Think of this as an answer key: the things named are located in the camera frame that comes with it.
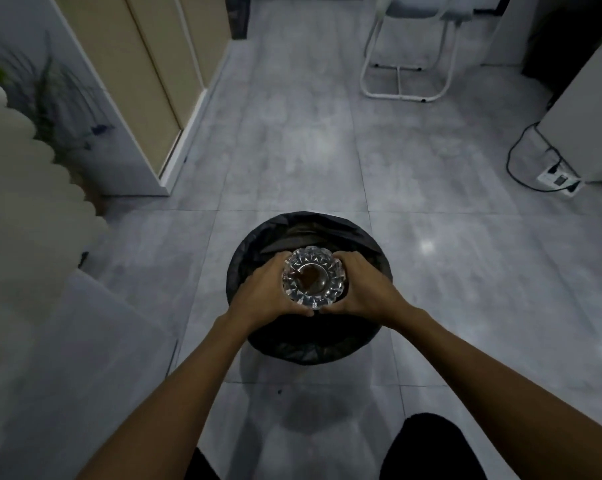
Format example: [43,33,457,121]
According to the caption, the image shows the person's right hand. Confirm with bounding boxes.
[320,251,414,330]

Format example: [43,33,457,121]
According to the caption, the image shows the person's left hand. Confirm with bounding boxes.
[228,251,315,331]

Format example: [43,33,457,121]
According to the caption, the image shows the clear glass ashtray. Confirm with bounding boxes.
[281,247,349,310]

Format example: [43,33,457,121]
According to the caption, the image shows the person's right forearm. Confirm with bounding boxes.
[390,308,602,480]

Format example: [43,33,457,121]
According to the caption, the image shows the person's left forearm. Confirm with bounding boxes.
[76,311,254,480]

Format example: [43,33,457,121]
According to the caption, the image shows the black lined trash bin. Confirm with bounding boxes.
[226,211,393,366]

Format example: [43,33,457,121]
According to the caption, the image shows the person's black trousers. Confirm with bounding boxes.
[183,413,482,480]

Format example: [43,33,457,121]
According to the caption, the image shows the white power strip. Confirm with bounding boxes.
[536,165,582,197]

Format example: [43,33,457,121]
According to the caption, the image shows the white folding chair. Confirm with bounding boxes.
[359,0,474,103]

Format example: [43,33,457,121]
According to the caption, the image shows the beige door cabinet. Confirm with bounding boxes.
[51,0,234,197]

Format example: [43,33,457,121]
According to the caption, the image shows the white scalloped sofa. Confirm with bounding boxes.
[0,75,111,460]

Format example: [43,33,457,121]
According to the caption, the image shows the green potted plant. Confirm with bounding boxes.
[0,37,116,185]

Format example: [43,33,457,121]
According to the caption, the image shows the white cabinet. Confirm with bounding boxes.
[536,37,602,184]

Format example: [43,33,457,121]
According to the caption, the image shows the black power cable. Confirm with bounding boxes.
[506,122,574,191]

